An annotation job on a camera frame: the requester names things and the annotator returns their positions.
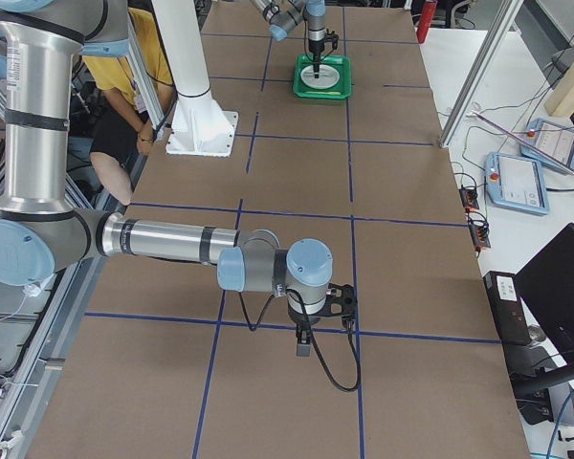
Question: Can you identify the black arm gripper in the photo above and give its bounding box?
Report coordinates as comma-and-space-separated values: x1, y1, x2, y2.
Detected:
287, 291, 328, 357

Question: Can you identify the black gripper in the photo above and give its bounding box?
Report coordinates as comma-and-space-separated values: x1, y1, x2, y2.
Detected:
307, 39, 324, 79

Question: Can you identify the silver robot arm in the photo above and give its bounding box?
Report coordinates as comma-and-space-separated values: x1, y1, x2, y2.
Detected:
0, 1, 335, 356
252, 0, 327, 78

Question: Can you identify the white round plate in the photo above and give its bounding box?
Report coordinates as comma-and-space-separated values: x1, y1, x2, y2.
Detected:
299, 64, 341, 90

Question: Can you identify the green plastic tray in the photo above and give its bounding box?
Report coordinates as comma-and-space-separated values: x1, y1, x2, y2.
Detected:
293, 55, 352, 100

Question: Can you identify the yellow plastic spoon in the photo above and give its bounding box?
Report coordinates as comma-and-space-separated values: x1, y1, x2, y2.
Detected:
310, 91, 342, 96

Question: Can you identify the red cylinder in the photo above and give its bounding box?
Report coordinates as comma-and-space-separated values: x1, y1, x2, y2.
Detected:
416, 0, 437, 44

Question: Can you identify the orange electronics board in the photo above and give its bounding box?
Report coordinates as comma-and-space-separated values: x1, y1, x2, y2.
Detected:
459, 186, 479, 211
468, 220, 491, 251

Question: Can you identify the black computer box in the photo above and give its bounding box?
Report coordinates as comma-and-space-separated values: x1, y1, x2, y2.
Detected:
483, 271, 530, 346

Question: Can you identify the person in yellow shirt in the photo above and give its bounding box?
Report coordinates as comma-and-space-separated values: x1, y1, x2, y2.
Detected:
83, 8, 173, 206

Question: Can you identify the near blue teach pendant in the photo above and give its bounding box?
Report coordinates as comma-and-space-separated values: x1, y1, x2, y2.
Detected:
484, 152, 550, 215

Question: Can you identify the blue teach pendant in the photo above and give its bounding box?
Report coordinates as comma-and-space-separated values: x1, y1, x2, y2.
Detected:
484, 152, 550, 215
524, 119, 574, 169

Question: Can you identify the black monitor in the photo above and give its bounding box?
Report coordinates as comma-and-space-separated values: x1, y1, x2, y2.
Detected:
513, 223, 574, 399

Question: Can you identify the far blue teach pendant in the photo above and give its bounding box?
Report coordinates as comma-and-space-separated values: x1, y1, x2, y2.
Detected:
524, 119, 574, 169

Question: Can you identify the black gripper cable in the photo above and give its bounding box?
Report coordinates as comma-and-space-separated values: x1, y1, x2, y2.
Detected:
237, 289, 363, 393

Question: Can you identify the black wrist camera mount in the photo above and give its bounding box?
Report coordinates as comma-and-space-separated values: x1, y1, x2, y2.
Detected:
324, 283, 358, 332

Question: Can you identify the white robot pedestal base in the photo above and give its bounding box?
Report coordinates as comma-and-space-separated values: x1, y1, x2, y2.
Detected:
152, 0, 238, 158

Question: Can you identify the aluminium frame post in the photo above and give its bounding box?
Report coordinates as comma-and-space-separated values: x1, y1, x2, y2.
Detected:
439, 0, 523, 148

